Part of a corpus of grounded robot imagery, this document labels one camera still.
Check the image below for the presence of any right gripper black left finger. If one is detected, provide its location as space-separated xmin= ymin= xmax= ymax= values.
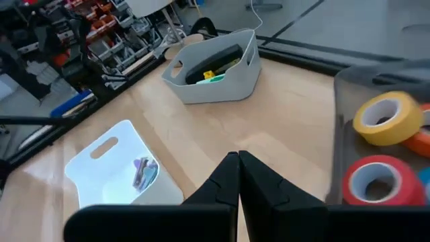
xmin=63 ymin=151 xmax=240 ymax=242

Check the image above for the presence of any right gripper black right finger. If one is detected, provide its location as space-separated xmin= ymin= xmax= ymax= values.
xmin=238 ymin=150 xmax=430 ymax=242

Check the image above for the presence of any grey-blue staple remover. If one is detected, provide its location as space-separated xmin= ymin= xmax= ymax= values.
xmin=140 ymin=166 xmax=159 ymax=193

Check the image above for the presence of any purple staple remover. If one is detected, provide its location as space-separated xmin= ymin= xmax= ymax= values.
xmin=133 ymin=157 xmax=159 ymax=172

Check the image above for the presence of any green stapler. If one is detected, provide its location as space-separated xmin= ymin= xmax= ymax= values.
xmin=196 ymin=74 xmax=226 ymax=85

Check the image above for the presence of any red tape roll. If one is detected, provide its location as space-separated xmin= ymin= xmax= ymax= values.
xmin=341 ymin=154 xmax=427 ymax=206

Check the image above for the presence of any yellow tape roll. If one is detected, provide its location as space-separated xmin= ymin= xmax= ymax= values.
xmin=352 ymin=90 xmax=425 ymax=147

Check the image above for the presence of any blue tape roll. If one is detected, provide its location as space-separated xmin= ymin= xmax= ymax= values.
xmin=418 ymin=167 xmax=430 ymax=204

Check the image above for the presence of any orange tape roll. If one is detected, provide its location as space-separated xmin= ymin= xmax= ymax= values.
xmin=401 ymin=103 xmax=430 ymax=159

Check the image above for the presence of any transparent grey plastic bin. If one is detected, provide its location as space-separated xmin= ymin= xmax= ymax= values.
xmin=324 ymin=58 xmax=430 ymax=206

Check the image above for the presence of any white plastic bin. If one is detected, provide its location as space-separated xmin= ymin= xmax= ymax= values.
xmin=64 ymin=120 xmax=185 ymax=209

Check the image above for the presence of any shelf with parts bins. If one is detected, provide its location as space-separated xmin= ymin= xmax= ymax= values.
xmin=63 ymin=0 xmax=162 ymax=77

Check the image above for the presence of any white lamp with wooden base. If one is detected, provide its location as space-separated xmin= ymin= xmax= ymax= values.
xmin=126 ymin=0 xmax=205 ymax=61

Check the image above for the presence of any grey plastic bin with handles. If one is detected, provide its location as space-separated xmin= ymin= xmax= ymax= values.
xmin=161 ymin=28 xmax=262 ymax=105

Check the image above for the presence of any black aluminium table frame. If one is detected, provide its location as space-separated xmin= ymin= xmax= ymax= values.
xmin=0 ymin=28 xmax=430 ymax=169

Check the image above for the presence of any white lamp cord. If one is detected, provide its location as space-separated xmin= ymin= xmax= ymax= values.
xmin=153 ymin=26 xmax=187 ymax=58

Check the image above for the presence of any black cable loop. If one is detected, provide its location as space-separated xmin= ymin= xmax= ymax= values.
xmin=189 ymin=17 xmax=219 ymax=37

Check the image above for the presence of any white floor cable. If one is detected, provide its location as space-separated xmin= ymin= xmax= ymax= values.
xmin=248 ymin=0 xmax=264 ymax=31

